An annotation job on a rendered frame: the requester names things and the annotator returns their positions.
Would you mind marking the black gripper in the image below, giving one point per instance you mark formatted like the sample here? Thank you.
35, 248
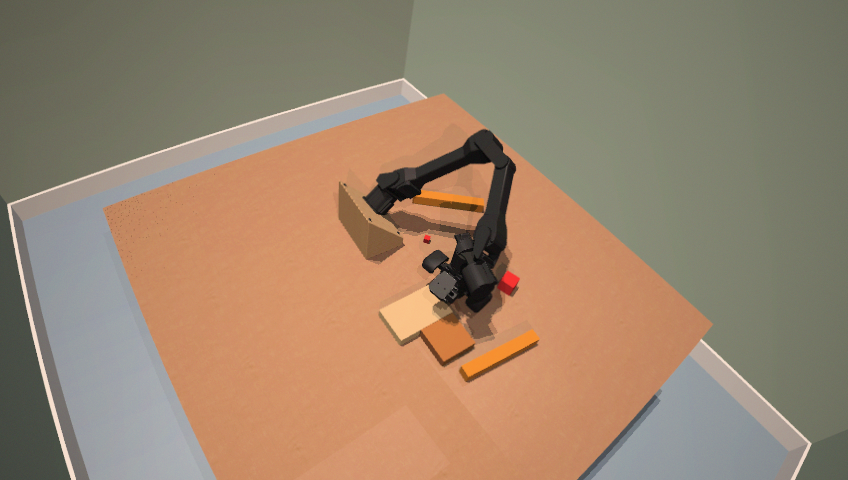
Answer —
436, 260

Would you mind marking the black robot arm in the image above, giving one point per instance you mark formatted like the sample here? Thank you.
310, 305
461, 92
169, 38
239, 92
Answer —
490, 234

